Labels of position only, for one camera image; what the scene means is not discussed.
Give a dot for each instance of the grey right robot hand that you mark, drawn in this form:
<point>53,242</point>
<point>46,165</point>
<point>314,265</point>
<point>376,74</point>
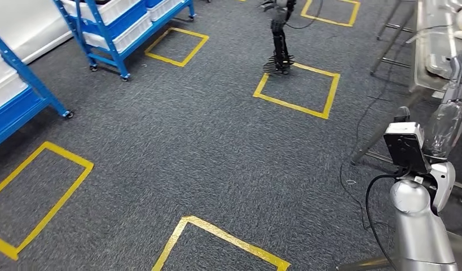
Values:
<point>447,127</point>

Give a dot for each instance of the blue metal shelf rack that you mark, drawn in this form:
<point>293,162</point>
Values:
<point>105,37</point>
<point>29,76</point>

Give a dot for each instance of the stainless steel table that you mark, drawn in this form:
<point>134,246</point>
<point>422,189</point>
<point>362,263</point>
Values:
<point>421,56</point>

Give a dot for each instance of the stamped grey metal panel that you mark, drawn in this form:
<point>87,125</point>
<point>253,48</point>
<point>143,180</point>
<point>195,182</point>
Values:
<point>440,45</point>

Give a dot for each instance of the yellow floor tape square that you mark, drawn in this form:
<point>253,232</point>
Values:
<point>223,235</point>
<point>195,48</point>
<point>352,15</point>
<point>66,190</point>
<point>329,97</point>

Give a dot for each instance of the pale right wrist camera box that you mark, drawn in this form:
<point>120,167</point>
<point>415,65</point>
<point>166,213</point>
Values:
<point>404,129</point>

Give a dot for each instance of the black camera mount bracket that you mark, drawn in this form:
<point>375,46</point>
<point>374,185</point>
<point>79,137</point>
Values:
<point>406,153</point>

